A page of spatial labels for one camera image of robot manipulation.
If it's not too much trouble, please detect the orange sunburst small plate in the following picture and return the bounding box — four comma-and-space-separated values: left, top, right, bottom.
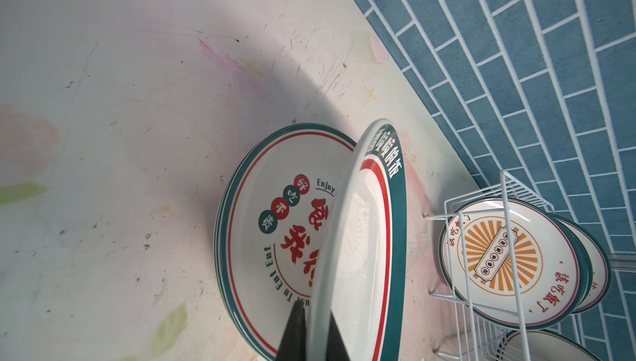
438, 197, 581, 330

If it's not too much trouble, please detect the large red character plate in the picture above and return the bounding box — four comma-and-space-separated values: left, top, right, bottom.
214, 124, 356, 360
495, 331, 600, 361

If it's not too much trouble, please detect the white wire dish rack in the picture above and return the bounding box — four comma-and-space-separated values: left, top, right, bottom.
424, 169, 636, 361

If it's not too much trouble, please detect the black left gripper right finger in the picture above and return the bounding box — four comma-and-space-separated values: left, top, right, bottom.
326, 314, 349, 361

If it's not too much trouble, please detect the green rim small plate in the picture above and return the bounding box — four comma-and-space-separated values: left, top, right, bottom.
553, 215, 593, 314
557, 216, 612, 314

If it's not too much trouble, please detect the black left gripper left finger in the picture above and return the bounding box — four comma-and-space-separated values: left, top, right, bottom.
275, 300, 306, 361

